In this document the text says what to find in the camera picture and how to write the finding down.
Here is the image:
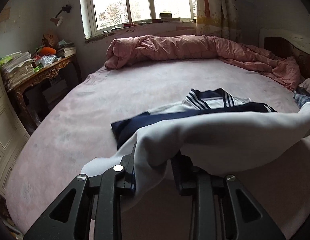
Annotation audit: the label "orange plush toy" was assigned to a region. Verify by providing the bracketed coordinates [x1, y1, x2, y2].
[38, 47, 56, 56]

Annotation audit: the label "stack of papers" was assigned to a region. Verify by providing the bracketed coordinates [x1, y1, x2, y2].
[0, 51, 34, 92]

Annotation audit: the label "white and navy sweatshirt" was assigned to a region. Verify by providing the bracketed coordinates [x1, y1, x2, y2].
[82, 89, 310, 206]

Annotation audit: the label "white framed window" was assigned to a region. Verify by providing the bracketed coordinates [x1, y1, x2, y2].
[80, 0, 197, 39]

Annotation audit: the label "pink crumpled quilt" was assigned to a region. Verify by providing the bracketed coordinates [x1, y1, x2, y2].
[104, 35, 301, 90]

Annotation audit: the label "books on window sill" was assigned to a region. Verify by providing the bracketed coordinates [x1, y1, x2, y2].
[160, 12, 181, 22]

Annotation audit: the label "white cabinet door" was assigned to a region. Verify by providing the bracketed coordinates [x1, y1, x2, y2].
[0, 73, 29, 198]

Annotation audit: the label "pink bed sheet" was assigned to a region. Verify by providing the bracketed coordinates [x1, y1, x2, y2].
[6, 59, 310, 238]

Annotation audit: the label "white wooden headboard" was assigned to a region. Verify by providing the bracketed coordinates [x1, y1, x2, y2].
[259, 29, 310, 79]

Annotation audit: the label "stack of books on desk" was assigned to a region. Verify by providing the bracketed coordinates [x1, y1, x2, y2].
[56, 40, 77, 57]

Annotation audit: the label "blue patterned cloth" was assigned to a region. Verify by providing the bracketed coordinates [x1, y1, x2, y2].
[293, 92, 310, 109]

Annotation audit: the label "wall mounted lamp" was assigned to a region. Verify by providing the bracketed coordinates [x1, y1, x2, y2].
[50, 4, 72, 27]

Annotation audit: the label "ornate gold wooden desk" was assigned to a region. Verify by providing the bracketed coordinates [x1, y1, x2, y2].
[8, 54, 82, 134]

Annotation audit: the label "patterned yellow curtain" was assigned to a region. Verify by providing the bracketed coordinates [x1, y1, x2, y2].
[196, 0, 241, 42]

